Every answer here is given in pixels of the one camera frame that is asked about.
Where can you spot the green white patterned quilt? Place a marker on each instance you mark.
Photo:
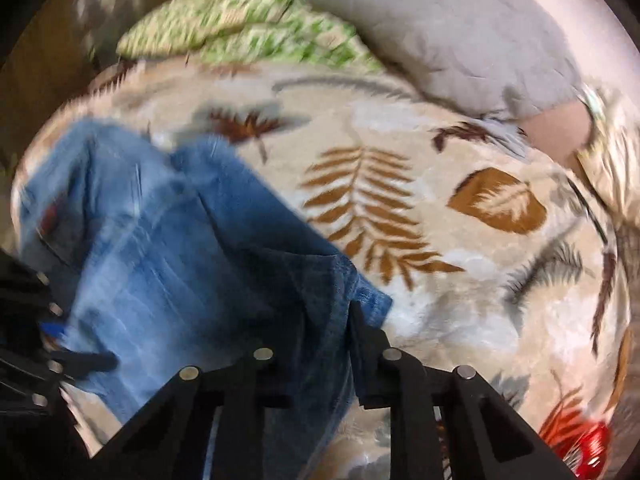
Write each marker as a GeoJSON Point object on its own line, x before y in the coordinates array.
{"type": "Point", "coordinates": [248, 31]}

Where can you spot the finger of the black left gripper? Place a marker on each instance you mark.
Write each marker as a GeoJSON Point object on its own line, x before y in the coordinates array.
{"type": "Point", "coordinates": [79, 365]}

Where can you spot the blue denim jeans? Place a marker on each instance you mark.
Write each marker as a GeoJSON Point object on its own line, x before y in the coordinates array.
{"type": "Point", "coordinates": [186, 258]}

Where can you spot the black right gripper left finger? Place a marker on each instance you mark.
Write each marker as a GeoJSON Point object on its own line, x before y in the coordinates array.
{"type": "Point", "coordinates": [201, 425]}

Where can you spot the cream floral cloth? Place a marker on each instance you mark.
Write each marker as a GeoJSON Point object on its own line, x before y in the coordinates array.
{"type": "Point", "coordinates": [610, 159]}

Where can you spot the grey quilted pillow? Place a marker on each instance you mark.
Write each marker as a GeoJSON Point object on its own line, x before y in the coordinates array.
{"type": "Point", "coordinates": [501, 58]}

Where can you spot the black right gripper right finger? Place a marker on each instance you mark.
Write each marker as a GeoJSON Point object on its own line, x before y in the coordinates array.
{"type": "Point", "coordinates": [443, 421]}

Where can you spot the red plastic basket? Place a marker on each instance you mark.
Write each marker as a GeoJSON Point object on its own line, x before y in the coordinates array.
{"type": "Point", "coordinates": [582, 444]}

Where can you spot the beige leaf-pattern blanket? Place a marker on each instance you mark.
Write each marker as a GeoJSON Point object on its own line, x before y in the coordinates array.
{"type": "Point", "coordinates": [494, 256]}

